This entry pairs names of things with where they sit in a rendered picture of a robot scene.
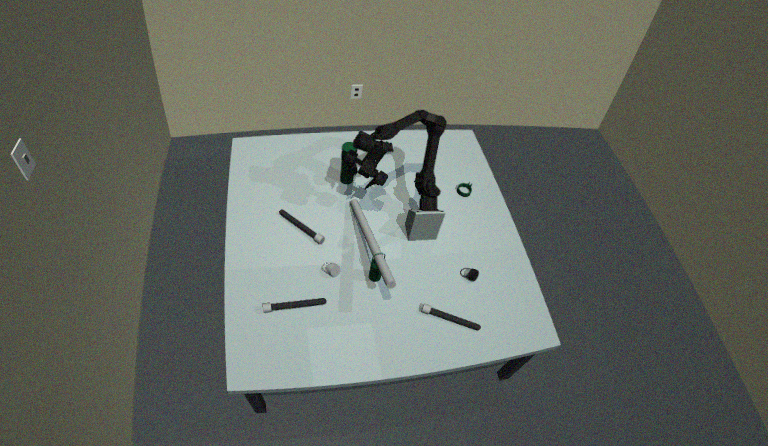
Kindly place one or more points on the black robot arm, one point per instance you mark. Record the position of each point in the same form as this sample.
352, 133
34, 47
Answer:
425, 181

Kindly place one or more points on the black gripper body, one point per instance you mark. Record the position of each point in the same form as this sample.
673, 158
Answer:
351, 156

